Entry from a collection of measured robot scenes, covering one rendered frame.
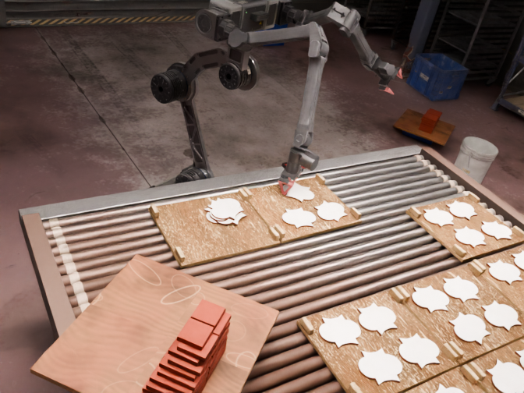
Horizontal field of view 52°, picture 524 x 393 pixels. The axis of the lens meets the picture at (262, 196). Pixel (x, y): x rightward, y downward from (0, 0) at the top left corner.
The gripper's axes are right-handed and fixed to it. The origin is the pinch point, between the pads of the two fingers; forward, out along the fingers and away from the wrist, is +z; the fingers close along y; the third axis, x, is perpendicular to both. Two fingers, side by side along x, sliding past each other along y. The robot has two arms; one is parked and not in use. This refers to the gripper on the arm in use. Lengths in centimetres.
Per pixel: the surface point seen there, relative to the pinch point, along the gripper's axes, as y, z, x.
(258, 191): -9.1, 1.1, 10.2
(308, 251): -32.9, 2.5, -21.1
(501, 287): -13, 0, -95
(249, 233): -38.0, 1.0, 2.4
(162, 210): -44, 2, 37
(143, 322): -104, -9, 9
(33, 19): 270, 90, 375
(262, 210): -20.8, 1.0, 3.7
